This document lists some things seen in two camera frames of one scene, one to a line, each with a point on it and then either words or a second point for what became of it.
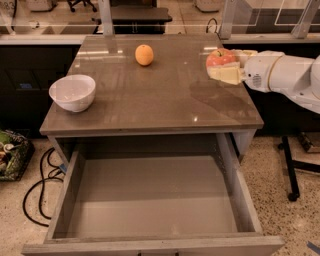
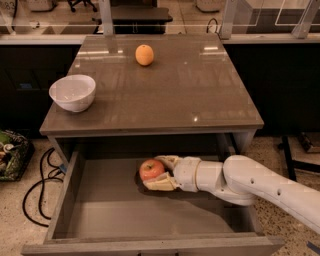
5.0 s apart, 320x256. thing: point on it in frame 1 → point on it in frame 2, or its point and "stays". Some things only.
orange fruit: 144,54 stays
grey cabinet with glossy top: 154,85 stays
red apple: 219,57 → 150,168
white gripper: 258,70 → 185,172
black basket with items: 16,150 stays
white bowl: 74,93 stays
